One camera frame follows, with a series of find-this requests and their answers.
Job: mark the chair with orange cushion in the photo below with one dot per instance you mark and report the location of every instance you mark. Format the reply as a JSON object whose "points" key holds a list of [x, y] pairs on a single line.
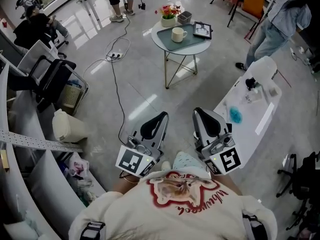
{"points": [[252, 1]]}

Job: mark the blue fluffy ball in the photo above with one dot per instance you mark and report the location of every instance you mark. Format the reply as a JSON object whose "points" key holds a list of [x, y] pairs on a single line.
{"points": [[236, 114]]}

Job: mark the wooden block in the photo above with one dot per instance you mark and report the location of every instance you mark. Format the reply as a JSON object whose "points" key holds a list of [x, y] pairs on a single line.
{"points": [[4, 160]]}

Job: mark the pile of white gloves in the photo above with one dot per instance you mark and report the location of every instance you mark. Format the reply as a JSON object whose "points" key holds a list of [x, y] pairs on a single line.
{"points": [[86, 191]]}

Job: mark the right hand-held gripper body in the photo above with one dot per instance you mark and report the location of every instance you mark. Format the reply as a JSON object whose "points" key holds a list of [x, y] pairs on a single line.
{"points": [[225, 159]]}

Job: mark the white chair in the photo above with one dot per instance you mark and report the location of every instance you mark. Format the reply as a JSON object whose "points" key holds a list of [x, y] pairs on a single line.
{"points": [[37, 54]]}

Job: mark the small black object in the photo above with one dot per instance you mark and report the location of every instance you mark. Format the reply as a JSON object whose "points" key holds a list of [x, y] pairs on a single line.
{"points": [[250, 82]]}

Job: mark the white pot of red flowers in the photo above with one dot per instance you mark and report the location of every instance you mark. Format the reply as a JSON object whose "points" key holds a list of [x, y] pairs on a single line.
{"points": [[168, 22]]}

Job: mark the round white side table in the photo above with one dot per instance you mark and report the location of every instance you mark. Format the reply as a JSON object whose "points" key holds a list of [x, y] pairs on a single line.
{"points": [[185, 52]]}

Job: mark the grey-green tray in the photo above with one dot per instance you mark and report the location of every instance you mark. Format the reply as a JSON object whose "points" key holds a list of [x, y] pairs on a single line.
{"points": [[165, 40]]}

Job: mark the cream ceramic mug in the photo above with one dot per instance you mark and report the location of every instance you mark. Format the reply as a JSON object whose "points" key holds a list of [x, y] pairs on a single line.
{"points": [[177, 35]]}

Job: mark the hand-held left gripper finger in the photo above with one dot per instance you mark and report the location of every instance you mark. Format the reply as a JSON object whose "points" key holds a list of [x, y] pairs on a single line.
{"points": [[163, 132], [146, 129]]}

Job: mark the person's cream printed shirt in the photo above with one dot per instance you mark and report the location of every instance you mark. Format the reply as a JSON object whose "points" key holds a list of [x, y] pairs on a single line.
{"points": [[150, 214]]}

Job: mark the person's right forearm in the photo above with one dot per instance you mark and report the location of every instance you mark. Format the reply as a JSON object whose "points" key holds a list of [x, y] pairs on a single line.
{"points": [[228, 184]]}

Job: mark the clear plastic bottle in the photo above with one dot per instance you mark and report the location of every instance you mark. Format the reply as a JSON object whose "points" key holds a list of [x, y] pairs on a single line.
{"points": [[247, 98]]}

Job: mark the person's left forearm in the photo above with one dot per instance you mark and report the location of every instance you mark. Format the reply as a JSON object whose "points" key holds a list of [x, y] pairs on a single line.
{"points": [[122, 185]]}

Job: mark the person's patterned light trousers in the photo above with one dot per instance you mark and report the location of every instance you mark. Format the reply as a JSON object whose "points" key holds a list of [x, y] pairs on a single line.
{"points": [[185, 160]]}

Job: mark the white table lamp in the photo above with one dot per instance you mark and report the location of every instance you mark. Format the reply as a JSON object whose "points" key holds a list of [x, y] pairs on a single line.
{"points": [[263, 69]]}

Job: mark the small white box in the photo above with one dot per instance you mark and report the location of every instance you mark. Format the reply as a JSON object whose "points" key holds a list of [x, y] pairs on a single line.
{"points": [[274, 91]]}

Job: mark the long white desk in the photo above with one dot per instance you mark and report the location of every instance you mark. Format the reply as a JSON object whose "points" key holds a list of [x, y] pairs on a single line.
{"points": [[250, 139]]}

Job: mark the white and pink plastic bag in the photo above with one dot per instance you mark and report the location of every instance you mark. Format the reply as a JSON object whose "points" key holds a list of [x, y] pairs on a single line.
{"points": [[78, 165]]}

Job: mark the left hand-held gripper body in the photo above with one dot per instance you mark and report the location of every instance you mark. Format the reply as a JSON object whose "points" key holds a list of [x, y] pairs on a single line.
{"points": [[133, 160]]}

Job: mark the perforated metal strip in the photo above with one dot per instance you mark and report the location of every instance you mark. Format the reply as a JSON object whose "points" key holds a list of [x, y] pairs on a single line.
{"points": [[37, 141]]}

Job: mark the grey square container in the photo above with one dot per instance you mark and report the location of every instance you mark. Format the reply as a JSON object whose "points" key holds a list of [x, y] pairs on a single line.
{"points": [[184, 17]]}

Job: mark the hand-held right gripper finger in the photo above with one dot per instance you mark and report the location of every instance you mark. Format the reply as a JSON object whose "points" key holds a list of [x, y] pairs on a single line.
{"points": [[199, 129], [223, 129]]}

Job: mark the white curved shelf unit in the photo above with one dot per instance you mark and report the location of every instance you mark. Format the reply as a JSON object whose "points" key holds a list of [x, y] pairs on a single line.
{"points": [[47, 181]]}

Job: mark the cream waste bin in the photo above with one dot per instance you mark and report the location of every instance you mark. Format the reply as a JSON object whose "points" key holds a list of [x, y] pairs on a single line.
{"points": [[67, 127]]}

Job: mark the beige wicker basket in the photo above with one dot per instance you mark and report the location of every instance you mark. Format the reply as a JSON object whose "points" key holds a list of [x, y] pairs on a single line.
{"points": [[71, 96]]}

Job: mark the black picture frame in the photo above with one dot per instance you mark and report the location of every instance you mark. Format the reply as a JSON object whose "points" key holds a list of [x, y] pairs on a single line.
{"points": [[202, 30]]}

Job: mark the person's left white shoe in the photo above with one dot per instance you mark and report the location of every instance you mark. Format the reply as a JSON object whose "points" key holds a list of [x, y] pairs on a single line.
{"points": [[166, 165]]}

